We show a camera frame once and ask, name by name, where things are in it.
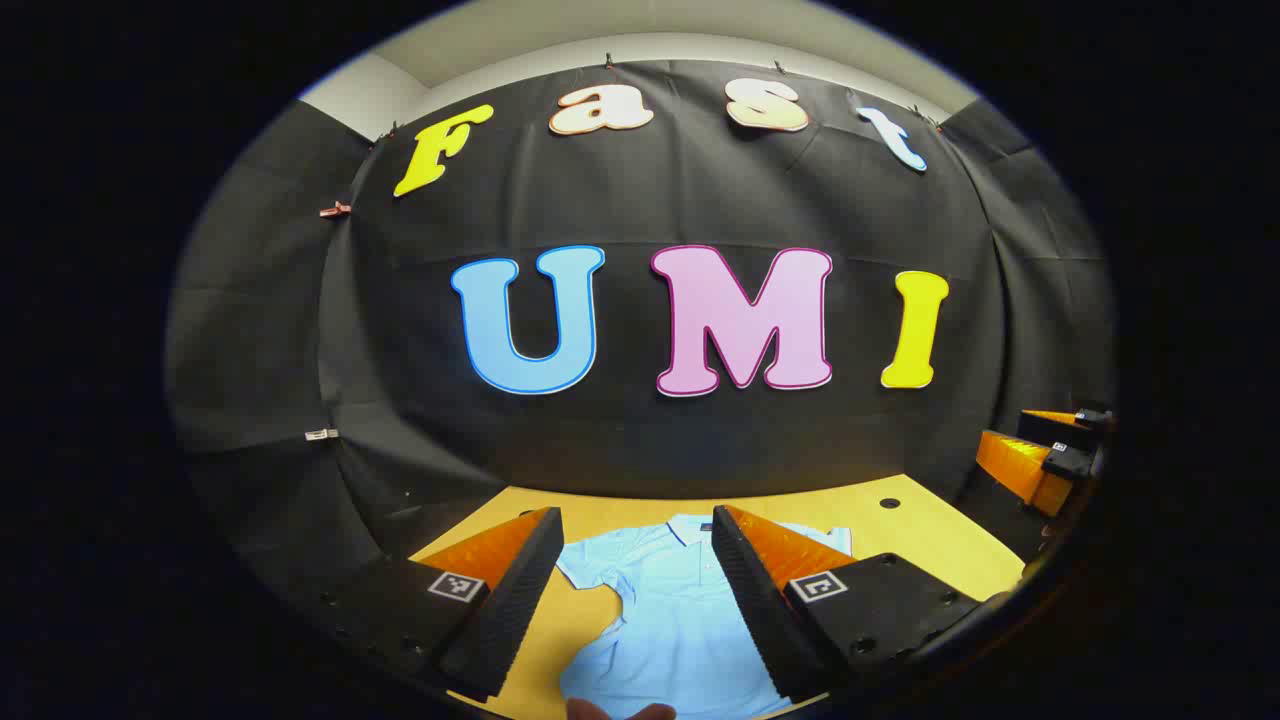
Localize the light blue T-shirt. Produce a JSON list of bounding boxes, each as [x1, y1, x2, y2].
[[555, 513, 854, 720]]

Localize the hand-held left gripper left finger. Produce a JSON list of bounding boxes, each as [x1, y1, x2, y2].
[[300, 506, 566, 704]]

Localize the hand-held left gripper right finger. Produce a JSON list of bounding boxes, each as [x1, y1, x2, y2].
[[710, 503, 986, 703]]

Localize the black backdrop cloth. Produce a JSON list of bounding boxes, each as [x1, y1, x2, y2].
[[165, 58, 1118, 601]]

